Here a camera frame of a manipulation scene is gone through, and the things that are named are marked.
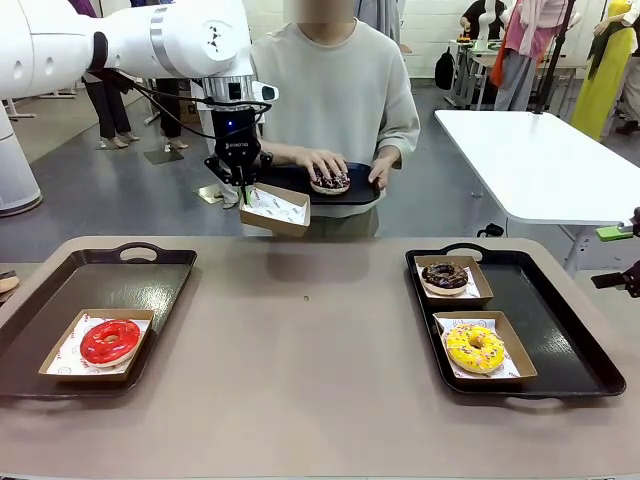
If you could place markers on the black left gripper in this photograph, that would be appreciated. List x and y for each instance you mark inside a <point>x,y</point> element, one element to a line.
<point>237,135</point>

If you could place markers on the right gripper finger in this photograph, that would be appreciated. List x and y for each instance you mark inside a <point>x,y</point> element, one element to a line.
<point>612,233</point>
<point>620,280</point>

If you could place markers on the small black serving tray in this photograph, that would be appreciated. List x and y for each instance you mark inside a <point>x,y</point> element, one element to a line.
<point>290,180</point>

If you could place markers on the brown cardboard food box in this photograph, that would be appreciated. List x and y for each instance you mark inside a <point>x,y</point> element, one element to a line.
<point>520,350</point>
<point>272,227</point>
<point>85,377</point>
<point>457,302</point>

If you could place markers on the purple white drizzled donut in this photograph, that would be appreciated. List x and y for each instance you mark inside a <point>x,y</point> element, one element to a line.
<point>330,186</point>

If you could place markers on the yellow sprinkled donut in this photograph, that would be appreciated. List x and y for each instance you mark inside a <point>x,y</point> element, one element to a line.
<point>460,345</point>

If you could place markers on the chocolate sprinkled donut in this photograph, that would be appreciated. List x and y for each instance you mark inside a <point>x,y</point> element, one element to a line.
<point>432,277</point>

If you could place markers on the red glazed donut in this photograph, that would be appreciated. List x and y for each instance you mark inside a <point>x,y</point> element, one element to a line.
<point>95,345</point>

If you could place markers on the person's right forearm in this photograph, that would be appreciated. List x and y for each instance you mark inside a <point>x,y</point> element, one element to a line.
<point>280,151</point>

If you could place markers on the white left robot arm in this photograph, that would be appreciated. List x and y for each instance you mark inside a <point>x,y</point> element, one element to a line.
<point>150,35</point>

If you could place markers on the person's left forearm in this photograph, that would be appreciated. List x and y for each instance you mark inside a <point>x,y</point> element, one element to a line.
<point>400,135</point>

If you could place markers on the large black serving tray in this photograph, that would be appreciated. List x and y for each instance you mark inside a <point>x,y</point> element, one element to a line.
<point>550,300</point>

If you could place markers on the large brown serving tray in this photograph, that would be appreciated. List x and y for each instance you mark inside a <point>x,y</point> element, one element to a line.
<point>100,280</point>

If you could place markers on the person's right hand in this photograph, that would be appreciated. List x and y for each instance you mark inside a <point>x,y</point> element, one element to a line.
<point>322,162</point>

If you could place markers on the person's left hand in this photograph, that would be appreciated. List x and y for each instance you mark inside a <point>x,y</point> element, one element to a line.
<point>382,170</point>

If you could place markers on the brown cardboard carton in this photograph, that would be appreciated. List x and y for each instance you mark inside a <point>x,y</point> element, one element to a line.
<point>189,112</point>

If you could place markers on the black trouser blue scarf mannequin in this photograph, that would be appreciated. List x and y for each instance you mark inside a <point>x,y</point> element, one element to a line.
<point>170,115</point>

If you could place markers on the white side table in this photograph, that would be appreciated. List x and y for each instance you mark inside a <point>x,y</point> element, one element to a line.
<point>530,165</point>

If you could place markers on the person in beige sweater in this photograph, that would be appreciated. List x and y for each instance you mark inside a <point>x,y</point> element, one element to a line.
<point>330,90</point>

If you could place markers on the small black floor object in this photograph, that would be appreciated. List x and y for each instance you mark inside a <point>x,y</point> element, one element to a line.
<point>490,230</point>

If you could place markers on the purple cape mannequin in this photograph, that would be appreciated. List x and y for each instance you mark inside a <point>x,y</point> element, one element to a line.
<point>107,110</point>

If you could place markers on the yellow dress mannequin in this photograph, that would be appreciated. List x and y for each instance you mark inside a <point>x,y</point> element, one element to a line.
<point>605,85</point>

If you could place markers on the black stand pole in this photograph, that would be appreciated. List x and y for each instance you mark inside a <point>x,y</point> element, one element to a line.
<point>552,60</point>

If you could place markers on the pink top grey trouser mannequin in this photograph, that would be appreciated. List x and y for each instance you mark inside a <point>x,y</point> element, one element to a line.
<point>522,60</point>

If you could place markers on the grey hoodie mannequin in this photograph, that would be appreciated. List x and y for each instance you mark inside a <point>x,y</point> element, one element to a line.
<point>380,17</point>

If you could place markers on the wood top background desk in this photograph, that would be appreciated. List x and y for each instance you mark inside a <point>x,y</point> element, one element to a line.
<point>480,56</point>

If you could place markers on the black hanging bag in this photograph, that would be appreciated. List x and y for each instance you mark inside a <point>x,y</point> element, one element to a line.
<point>444,70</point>

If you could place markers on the brown topped plain donut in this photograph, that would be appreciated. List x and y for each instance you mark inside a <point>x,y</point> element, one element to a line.
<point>7,283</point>

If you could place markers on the gold mannequin base plate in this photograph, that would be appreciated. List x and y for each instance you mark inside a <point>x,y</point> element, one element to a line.
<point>207,194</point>

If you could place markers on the dark mannequin base plate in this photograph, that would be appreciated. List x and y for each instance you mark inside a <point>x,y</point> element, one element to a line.
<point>164,157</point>

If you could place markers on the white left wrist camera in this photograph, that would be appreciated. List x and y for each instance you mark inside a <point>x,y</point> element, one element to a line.
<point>265,92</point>

